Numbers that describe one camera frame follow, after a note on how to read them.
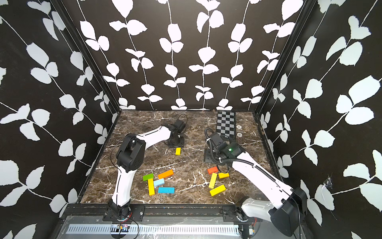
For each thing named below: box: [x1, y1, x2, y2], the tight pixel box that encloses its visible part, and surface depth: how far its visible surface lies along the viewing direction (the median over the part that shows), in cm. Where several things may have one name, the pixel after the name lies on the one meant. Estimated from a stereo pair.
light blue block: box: [154, 178, 165, 187], surface depth 86 cm
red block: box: [207, 165, 219, 175], surface depth 91 cm
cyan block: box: [157, 187, 176, 194], surface depth 82 cm
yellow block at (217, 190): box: [209, 184, 227, 197], surface depth 83 cm
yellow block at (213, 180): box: [208, 172, 218, 189], surface depth 86 cm
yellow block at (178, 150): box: [175, 147, 182, 156], surface depth 98 cm
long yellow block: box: [147, 178, 156, 197], surface depth 84 cm
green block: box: [143, 173, 154, 182], surface depth 88 cm
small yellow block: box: [218, 172, 230, 179], surface depth 89 cm
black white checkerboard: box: [216, 110, 235, 139], surface depth 113 cm
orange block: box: [158, 169, 174, 180], surface depth 88 cm
